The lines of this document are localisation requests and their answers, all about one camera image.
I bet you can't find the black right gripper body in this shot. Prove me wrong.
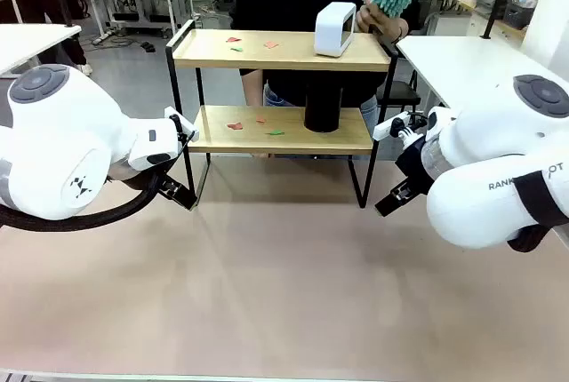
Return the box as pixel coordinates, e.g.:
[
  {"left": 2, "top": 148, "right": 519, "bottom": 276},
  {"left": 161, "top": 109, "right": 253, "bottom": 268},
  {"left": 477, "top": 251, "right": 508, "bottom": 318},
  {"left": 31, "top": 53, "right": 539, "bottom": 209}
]
[{"left": 394, "top": 136, "right": 436, "bottom": 195}]

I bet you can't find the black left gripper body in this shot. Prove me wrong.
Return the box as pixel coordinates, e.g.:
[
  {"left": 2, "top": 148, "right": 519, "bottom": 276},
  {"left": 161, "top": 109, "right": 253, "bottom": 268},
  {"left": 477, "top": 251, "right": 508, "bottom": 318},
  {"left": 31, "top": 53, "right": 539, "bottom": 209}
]
[{"left": 107, "top": 160, "right": 164, "bottom": 193}]

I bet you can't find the white rounded box device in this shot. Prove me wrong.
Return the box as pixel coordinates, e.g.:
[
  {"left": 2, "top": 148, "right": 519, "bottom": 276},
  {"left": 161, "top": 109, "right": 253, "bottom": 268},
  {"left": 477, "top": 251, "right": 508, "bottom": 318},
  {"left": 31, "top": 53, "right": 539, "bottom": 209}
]
[{"left": 313, "top": 1, "right": 358, "bottom": 59}]

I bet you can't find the person's left hand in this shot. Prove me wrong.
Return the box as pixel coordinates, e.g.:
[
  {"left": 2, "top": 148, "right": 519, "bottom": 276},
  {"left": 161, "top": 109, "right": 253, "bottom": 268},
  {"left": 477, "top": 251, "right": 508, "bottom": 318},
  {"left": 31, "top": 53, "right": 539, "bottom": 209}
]
[{"left": 355, "top": 0, "right": 410, "bottom": 44}]

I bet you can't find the black cylinder container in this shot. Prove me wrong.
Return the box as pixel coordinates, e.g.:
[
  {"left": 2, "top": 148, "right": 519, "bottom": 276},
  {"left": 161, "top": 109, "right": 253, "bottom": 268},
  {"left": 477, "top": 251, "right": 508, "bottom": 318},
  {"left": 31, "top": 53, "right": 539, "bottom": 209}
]
[{"left": 302, "top": 81, "right": 344, "bottom": 134}]

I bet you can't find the white angled-corner table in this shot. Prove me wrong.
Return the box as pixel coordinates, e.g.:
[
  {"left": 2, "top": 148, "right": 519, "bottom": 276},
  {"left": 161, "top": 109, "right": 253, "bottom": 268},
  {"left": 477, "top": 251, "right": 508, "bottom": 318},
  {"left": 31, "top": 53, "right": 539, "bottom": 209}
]
[{"left": 395, "top": 35, "right": 569, "bottom": 112}]

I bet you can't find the white side table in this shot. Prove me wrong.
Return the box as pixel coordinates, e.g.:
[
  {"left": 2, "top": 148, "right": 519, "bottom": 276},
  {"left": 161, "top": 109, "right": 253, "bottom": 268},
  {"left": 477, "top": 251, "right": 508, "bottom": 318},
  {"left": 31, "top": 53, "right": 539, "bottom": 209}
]
[{"left": 0, "top": 23, "right": 84, "bottom": 78}]

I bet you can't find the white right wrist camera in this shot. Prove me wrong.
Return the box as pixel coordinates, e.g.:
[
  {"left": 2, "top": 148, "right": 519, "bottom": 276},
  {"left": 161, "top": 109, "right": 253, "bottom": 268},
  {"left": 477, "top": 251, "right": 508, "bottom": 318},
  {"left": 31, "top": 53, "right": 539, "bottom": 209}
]
[{"left": 372, "top": 110, "right": 413, "bottom": 141}]

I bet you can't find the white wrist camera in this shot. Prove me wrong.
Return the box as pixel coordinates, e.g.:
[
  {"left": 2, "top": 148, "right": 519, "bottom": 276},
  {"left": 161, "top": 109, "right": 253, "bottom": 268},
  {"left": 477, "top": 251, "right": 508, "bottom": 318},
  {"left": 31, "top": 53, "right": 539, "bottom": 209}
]
[
  {"left": 163, "top": 105, "right": 200, "bottom": 144},
  {"left": 372, "top": 110, "right": 413, "bottom": 141}
]

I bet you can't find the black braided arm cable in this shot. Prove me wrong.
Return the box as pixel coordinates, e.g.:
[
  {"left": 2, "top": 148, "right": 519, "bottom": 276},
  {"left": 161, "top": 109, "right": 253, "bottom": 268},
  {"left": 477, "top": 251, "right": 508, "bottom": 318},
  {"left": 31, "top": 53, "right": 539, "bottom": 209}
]
[{"left": 0, "top": 168, "right": 179, "bottom": 233}]

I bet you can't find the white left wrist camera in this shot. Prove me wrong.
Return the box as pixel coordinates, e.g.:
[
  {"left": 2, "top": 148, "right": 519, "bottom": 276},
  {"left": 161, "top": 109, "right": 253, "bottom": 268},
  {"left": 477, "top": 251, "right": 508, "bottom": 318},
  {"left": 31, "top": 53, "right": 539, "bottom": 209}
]
[{"left": 163, "top": 105, "right": 200, "bottom": 144}]

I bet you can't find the two-tier wooden black-frame shelf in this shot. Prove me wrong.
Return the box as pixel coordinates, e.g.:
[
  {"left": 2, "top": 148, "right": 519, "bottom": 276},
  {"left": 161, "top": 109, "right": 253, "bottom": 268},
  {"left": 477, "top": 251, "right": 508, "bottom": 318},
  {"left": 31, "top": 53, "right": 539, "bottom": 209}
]
[{"left": 164, "top": 19, "right": 400, "bottom": 212}]

